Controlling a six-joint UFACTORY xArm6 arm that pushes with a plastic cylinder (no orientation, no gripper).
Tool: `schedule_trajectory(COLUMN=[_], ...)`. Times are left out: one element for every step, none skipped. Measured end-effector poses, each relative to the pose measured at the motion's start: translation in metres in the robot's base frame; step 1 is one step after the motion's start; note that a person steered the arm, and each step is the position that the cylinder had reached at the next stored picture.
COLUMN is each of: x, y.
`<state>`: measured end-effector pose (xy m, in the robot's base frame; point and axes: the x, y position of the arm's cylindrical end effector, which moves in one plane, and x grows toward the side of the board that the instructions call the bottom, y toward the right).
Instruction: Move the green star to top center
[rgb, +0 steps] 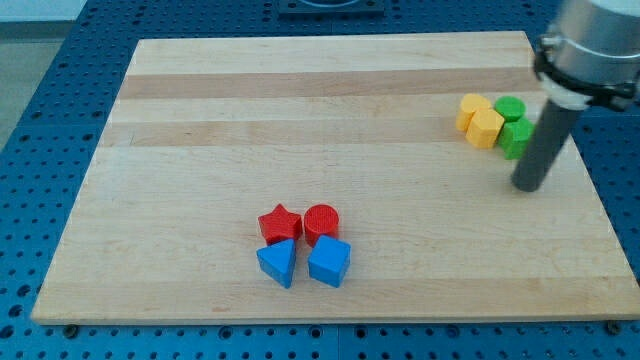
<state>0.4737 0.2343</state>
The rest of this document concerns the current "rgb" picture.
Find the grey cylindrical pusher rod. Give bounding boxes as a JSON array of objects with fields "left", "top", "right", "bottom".
[{"left": 511, "top": 100, "right": 581, "bottom": 192}]

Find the green star block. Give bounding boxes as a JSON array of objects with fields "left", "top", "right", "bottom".
[{"left": 498, "top": 117, "right": 534, "bottom": 160}]

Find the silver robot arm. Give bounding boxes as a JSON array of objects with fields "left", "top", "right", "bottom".
[{"left": 511, "top": 0, "right": 639, "bottom": 192}]

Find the red star block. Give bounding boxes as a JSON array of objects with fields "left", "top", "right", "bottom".
[{"left": 258, "top": 204, "right": 303, "bottom": 245}]

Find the green cylinder block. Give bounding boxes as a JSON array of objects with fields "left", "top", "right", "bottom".
[{"left": 494, "top": 96, "right": 526, "bottom": 122}]

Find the yellow hexagon block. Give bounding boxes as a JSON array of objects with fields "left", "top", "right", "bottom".
[{"left": 465, "top": 109, "right": 505, "bottom": 149}]

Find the yellow rounded block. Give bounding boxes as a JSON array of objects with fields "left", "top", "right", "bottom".
[{"left": 455, "top": 93, "right": 492, "bottom": 131}]

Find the red cylinder block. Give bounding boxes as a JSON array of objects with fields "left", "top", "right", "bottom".
[{"left": 303, "top": 204, "right": 340, "bottom": 247}]

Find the blue cube block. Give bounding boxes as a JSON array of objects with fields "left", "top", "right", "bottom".
[{"left": 308, "top": 235, "right": 351, "bottom": 288}]

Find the blue triangle block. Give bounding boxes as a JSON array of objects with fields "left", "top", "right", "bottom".
[{"left": 256, "top": 239, "right": 296, "bottom": 289}]

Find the wooden board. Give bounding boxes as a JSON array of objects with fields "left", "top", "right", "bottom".
[{"left": 31, "top": 32, "right": 639, "bottom": 325}]

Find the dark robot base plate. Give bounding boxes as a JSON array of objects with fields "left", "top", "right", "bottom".
[{"left": 276, "top": 0, "right": 385, "bottom": 15}]

